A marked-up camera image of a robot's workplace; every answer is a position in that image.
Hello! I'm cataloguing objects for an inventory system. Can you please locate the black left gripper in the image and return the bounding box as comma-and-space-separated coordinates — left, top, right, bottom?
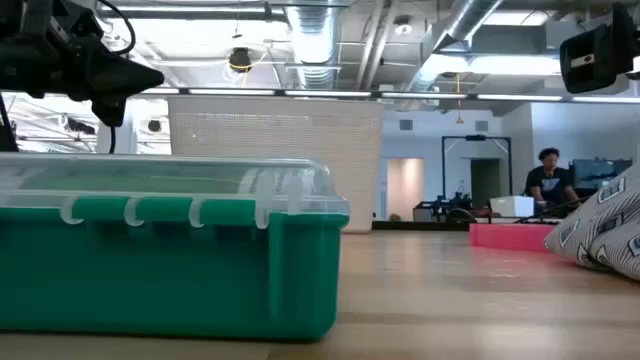
0, 19, 166, 129

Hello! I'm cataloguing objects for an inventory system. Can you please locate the pink box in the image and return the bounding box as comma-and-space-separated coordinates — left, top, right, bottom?
468, 222, 557, 254

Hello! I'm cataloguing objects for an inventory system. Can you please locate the green case with clear lid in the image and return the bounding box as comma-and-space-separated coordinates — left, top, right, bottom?
0, 152, 351, 344

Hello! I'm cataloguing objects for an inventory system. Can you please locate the dark monitor screen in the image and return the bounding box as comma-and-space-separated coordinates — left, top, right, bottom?
571, 158, 634, 191

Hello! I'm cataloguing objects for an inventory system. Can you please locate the person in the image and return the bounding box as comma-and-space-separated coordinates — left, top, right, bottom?
523, 146, 582, 210

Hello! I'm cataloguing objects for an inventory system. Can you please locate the black round ceiling device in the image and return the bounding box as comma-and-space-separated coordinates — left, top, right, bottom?
227, 46, 254, 74

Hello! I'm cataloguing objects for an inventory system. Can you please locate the yellow hanging pendant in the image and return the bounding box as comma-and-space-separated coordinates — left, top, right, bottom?
454, 73, 465, 125

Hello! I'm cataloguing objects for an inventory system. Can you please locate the dark green door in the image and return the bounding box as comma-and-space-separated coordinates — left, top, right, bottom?
469, 158, 502, 210

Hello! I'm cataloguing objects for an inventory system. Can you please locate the white box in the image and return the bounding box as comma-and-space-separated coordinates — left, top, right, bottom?
488, 195, 536, 219

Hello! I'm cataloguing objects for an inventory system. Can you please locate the grey patterned cloth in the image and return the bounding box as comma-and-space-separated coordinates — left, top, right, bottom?
543, 162, 640, 282

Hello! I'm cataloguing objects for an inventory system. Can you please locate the black background robot equipment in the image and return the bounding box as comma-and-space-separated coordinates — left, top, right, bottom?
413, 188, 476, 224

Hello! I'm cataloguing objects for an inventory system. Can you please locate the white light strip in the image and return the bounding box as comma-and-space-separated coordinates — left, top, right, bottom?
139, 87, 640, 104

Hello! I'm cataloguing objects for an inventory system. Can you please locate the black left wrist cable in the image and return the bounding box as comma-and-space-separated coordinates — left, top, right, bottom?
94, 0, 137, 56

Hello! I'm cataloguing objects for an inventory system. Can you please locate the black metal gantry frame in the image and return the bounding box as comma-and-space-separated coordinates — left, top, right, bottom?
440, 133, 513, 201

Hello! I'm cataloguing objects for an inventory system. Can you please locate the silver smooth ceiling duct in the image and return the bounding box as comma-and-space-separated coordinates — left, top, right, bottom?
402, 0, 504, 94

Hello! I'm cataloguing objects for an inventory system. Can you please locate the silver ribbed ceiling duct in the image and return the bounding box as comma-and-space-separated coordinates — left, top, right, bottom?
283, 0, 342, 90

